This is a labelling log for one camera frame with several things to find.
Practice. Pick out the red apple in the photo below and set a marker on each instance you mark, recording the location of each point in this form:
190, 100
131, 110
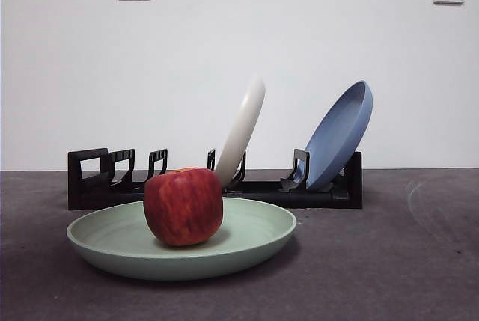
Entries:
183, 208

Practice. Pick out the green round plate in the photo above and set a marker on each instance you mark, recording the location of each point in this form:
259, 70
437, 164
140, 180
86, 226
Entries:
243, 238

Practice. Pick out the cream white round plate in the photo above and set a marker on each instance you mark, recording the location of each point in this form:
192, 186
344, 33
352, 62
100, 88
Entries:
243, 122

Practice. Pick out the blue round plate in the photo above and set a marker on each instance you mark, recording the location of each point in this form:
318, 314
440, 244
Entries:
337, 141

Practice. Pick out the black plate rack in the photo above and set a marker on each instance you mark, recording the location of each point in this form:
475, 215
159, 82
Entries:
318, 199

